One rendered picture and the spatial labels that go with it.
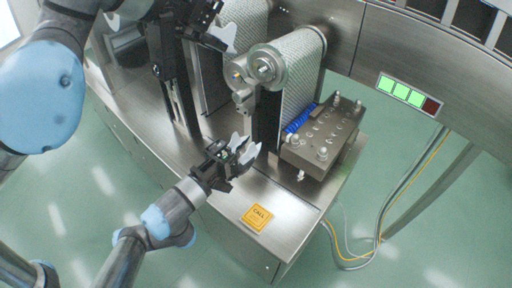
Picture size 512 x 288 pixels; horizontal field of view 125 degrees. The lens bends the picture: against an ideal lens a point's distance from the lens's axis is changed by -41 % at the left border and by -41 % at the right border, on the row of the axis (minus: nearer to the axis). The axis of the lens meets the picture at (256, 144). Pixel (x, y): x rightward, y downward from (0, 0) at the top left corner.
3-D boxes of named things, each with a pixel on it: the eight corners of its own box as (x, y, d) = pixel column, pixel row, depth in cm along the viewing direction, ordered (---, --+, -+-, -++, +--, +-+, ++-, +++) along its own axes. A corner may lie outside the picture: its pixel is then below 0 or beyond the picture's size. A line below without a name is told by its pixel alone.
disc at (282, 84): (247, 82, 70) (245, 38, 60) (248, 81, 71) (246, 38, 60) (286, 99, 64) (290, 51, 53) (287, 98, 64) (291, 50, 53)
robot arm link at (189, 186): (198, 215, 51) (177, 195, 54) (212, 202, 53) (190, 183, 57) (191, 199, 45) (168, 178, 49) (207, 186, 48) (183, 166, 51)
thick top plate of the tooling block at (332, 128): (279, 157, 76) (281, 145, 72) (330, 103, 97) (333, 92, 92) (320, 182, 69) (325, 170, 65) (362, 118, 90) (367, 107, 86)
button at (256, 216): (241, 219, 68) (240, 216, 66) (255, 204, 72) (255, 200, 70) (259, 232, 65) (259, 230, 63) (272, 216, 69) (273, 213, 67)
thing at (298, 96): (278, 134, 76) (283, 87, 63) (311, 102, 89) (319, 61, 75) (279, 134, 76) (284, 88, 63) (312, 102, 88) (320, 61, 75)
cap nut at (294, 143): (286, 144, 72) (287, 135, 68) (292, 138, 74) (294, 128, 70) (296, 150, 70) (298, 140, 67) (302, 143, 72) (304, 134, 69)
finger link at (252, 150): (268, 136, 58) (241, 155, 54) (268, 151, 63) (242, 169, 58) (260, 130, 60) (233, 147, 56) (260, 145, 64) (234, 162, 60)
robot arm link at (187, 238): (159, 230, 59) (144, 214, 51) (195, 221, 62) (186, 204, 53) (163, 255, 54) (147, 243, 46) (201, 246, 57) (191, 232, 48)
